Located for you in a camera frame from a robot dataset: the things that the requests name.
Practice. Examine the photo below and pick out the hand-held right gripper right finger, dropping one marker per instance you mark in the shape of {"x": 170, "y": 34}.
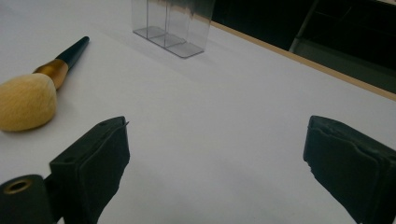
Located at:
{"x": 351, "y": 165}

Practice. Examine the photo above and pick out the clear plastic organizer box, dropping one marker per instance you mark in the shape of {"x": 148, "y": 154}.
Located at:
{"x": 174, "y": 28}

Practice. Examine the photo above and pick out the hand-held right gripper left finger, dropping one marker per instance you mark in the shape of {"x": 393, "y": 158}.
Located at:
{"x": 93, "y": 168}

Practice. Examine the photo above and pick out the dark metal stand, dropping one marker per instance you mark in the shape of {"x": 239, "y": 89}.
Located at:
{"x": 345, "y": 34}

